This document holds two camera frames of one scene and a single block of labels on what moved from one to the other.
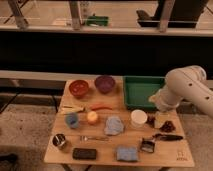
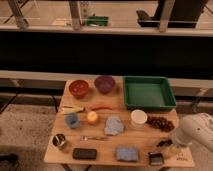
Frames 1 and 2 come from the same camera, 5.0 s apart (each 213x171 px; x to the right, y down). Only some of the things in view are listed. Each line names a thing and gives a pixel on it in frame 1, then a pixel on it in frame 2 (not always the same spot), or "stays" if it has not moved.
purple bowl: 104,83 stays
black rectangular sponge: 84,153 stays
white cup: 138,118 stays
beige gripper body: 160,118 -> 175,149
